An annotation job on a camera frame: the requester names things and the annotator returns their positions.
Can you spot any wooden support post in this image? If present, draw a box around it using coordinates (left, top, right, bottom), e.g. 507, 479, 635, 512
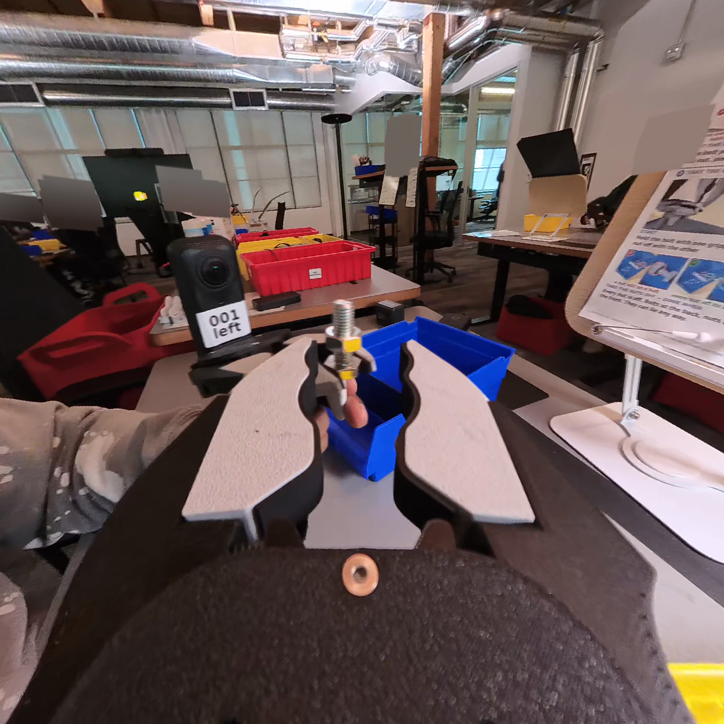
421, 12, 448, 160

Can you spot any black office chair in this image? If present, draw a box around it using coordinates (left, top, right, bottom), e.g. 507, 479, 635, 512
412, 180, 460, 284

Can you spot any silver pipe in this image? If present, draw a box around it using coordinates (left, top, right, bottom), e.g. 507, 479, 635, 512
441, 11, 603, 133

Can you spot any black panel wooden stand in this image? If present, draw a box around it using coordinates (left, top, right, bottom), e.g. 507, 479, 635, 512
516, 128, 589, 234

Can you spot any blue storage bin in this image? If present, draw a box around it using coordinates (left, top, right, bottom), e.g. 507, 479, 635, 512
327, 317, 515, 483

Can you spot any black monitor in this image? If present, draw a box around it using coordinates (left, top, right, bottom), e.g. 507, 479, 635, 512
82, 149, 194, 238

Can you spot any office desk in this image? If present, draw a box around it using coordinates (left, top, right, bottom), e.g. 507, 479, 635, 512
463, 229, 601, 323

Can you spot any printed instruction sheet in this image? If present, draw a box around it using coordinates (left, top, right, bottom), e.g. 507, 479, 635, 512
580, 104, 724, 368

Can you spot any black floor lamp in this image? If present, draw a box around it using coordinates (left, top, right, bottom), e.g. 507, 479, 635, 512
321, 113, 353, 238

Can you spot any beige panel stand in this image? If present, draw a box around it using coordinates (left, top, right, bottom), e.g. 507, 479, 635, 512
564, 102, 724, 425

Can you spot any yellow storage bin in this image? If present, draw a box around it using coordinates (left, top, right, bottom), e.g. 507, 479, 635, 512
667, 663, 724, 724

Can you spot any person's left forearm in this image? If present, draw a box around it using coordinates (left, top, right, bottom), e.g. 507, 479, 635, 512
0, 396, 207, 552

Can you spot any red storage tub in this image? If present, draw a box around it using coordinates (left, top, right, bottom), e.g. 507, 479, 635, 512
240, 240, 377, 298
233, 226, 320, 245

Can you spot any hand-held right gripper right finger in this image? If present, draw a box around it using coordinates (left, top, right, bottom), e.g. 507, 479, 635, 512
394, 339, 536, 549

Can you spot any black flat box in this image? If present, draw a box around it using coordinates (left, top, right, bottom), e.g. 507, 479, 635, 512
252, 291, 302, 312

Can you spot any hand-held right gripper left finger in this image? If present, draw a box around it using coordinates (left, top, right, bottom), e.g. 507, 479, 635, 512
181, 336, 325, 544

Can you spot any silver hex bolt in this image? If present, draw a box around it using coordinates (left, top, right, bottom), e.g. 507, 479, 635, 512
325, 300, 363, 381

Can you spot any silver air duct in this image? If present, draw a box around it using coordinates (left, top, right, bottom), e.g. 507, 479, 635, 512
0, 11, 354, 83

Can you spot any person's left hand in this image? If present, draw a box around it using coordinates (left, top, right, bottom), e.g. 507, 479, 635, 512
313, 378, 370, 450

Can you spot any white stand base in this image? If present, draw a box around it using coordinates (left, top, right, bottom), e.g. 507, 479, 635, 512
550, 402, 724, 563

